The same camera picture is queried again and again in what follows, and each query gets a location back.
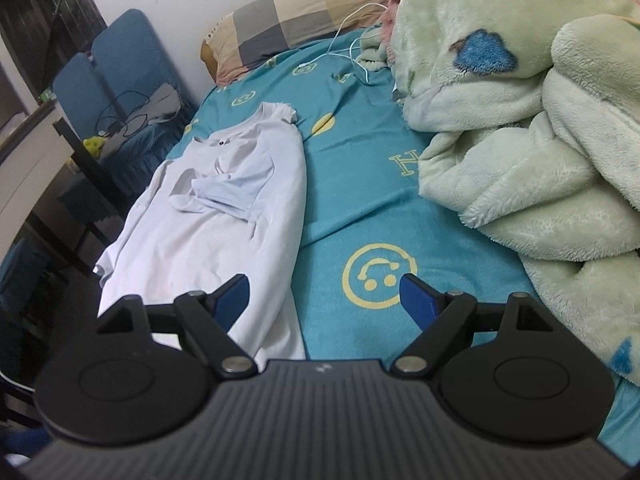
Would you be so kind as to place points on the yellow plush toy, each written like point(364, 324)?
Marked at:
point(94, 145)

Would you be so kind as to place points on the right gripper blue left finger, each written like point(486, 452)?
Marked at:
point(205, 321)

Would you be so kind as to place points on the green fleece blanket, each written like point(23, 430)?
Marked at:
point(533, 111)

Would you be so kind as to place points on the white flat box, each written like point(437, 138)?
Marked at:
point(37, 154)

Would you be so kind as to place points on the black table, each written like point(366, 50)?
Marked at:
point(48, 291)

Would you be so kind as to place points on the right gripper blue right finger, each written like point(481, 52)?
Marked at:
point(444, 320)

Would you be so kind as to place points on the white t-shirt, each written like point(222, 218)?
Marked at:
point(232, 203)

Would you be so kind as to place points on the plaid pillow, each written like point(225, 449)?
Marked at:
point(251, 35)

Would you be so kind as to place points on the grey cloth on chair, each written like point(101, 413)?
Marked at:
point(161, 106)

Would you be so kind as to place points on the blue cushioned chair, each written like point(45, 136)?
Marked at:
point(96, 87)

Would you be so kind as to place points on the teal patterned bed sheet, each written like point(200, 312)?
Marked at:
point(366, 223)

